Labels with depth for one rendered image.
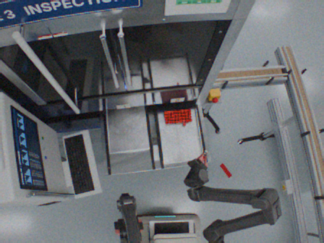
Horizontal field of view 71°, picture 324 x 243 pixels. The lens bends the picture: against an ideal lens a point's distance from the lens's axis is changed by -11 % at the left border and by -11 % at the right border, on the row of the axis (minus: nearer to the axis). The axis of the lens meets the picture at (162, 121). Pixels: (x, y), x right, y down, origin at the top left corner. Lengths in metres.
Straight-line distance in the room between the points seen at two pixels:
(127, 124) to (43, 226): 1.52
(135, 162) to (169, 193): 0.94
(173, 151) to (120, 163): 0.35
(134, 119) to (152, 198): 1.03
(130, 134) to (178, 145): 0.33
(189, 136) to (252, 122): 1.26
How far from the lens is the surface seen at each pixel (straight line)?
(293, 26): 3.78
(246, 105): 2.88
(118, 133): 1.71
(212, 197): 1.20
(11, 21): 0.91
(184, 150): 1.69
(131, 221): 1.09
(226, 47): 1.15
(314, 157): 1.97
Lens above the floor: 2.53
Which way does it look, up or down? 73 degrees down
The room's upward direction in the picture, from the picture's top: 7 degrees clockwise
